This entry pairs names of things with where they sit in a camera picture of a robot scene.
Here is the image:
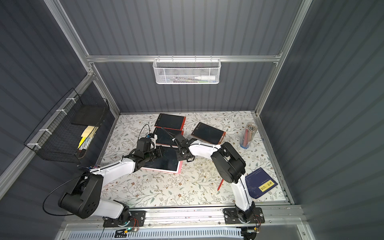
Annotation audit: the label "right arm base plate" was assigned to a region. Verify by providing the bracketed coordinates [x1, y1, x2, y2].
[223, 207, 265, 225]

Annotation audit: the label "red tablet front with scribbles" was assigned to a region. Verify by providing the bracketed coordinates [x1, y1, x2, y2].
[154, 128, 184, 148]

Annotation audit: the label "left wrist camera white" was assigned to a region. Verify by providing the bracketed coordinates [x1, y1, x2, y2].
[146, 133, 158, 149]

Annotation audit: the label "dark blue notebook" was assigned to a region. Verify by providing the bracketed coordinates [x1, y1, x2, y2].
[245, 168, 278, 199]

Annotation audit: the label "pink pen cup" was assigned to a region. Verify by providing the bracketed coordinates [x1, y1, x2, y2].
[77, 165, 101, 176]

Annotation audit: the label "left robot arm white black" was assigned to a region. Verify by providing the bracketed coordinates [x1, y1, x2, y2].
[58, 134, 164, 224]

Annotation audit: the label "red stylus diagonal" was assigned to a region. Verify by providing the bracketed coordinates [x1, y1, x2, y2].
[217, 179, 224, 191]

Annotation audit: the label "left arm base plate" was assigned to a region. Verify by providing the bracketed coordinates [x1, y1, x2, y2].
[103, 211, 147, 228]

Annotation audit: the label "black wire wall basket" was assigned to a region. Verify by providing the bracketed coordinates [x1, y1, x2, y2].
[24, 88, 110, 164]

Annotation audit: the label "yellow sticky notes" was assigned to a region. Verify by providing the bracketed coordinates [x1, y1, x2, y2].
[78, 126, 98, 150]

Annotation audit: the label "white marker in basket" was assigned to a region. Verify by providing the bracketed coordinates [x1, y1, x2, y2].
[194, 76, 216, 82]

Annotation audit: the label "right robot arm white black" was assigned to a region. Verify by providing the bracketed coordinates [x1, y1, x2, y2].
[172, 135, 264, 225]

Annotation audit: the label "clear cup of pencils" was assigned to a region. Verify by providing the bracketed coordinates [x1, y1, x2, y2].
[240, 123, 258, 149]

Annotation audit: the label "pink white writing tablet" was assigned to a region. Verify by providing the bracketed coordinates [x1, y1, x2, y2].
[143, 146, 182, 174]

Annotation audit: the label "black pad in basket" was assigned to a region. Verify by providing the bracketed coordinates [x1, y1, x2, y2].
[71, 106, 109, 127]

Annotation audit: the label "white wire mesh basket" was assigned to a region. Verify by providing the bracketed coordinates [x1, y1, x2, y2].
[153, 59, 222, 85]

